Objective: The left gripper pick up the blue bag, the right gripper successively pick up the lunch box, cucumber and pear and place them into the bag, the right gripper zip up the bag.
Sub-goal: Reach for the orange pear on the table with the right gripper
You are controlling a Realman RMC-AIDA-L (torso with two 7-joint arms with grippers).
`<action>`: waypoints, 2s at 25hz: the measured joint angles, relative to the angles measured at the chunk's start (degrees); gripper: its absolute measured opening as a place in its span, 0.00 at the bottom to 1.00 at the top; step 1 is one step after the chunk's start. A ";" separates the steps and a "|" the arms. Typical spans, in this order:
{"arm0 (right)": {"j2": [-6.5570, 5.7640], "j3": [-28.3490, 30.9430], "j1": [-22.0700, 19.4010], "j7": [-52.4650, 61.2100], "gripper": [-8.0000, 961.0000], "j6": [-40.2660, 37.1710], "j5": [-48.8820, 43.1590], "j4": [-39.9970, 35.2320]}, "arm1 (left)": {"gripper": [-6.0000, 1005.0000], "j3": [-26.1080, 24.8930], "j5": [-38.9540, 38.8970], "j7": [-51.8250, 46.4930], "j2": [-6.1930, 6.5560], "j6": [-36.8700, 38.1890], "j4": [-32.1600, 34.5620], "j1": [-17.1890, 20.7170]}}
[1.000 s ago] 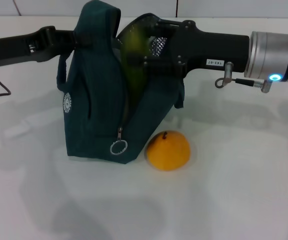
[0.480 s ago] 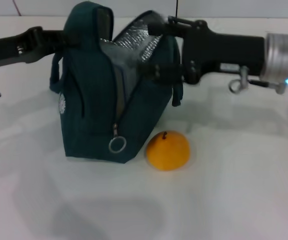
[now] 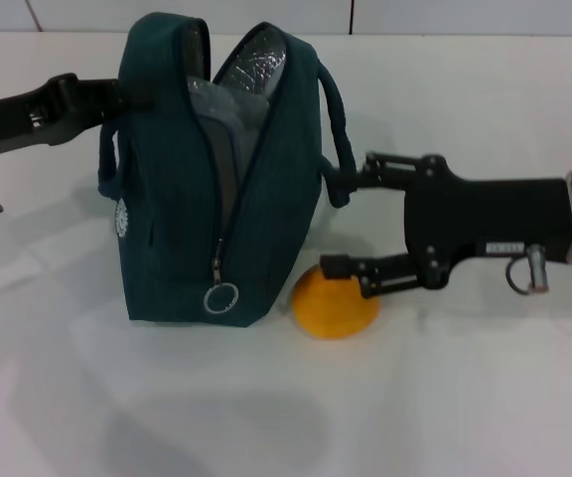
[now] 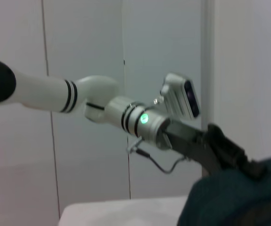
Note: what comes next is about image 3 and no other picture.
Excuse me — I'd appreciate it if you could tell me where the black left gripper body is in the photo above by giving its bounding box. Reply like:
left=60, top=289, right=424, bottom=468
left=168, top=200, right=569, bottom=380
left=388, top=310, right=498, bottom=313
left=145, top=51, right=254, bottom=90
left=0, top=73, right=104, bottom=163

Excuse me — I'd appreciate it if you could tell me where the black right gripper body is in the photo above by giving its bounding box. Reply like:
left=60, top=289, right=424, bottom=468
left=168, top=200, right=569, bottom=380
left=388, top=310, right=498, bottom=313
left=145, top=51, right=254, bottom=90
left=402, top=154, right=572, bottom=292

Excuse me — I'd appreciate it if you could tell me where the orange toy fruit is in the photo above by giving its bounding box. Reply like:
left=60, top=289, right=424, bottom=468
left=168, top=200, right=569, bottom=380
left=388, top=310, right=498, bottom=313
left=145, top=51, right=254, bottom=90
left=291, top=265, right=382, bottom=342

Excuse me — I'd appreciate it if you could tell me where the dark teal lunch bag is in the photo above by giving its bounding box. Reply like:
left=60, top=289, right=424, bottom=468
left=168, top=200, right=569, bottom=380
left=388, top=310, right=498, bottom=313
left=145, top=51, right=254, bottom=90
left=97, top=10, right=358, bottom=329

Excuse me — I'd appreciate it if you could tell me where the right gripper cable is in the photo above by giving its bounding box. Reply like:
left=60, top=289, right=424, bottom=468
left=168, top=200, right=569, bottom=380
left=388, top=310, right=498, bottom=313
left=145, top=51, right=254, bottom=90
left=506, top=244, right=551, bottom=296

